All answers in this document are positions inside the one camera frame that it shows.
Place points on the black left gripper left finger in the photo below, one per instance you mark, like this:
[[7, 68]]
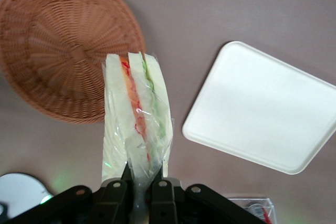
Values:
[[113, 203]]

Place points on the clear acrylic bottle rack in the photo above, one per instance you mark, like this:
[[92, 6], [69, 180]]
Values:
[[262, 201]]

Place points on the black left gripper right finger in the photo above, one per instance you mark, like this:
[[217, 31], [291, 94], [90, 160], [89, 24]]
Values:
[[164, 203]]

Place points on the triangle sandwich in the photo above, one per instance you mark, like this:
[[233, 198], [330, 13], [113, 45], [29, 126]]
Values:
[[118, 103]]

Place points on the brown round wicker basket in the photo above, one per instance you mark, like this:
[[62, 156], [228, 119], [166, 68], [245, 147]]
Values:
[[57, 45]]

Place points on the cream plastic tray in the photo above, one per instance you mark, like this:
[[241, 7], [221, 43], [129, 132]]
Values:
[[262, 108]]

